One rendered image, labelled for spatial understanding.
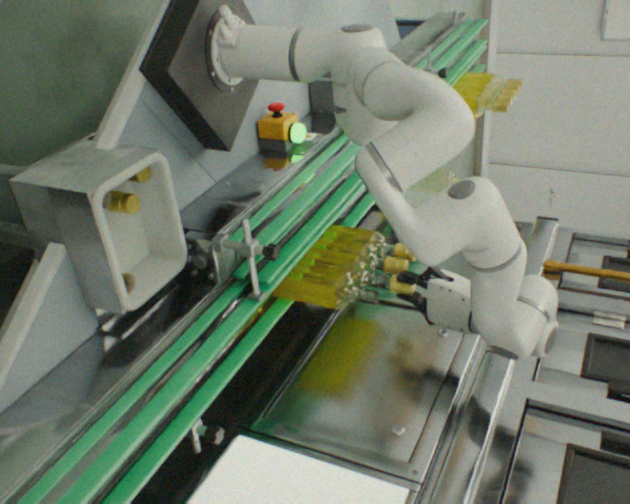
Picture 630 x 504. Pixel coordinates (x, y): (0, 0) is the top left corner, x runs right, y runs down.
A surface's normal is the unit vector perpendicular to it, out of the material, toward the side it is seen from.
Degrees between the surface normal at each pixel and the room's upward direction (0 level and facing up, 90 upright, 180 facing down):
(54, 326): 0
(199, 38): 1
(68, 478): 90
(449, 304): 106
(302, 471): 90
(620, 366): 90
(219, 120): 1
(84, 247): 90
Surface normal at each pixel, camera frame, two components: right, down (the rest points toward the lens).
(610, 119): -0.42, 0.50
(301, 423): -0.07, -0.85
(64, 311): 0.90, 0.16
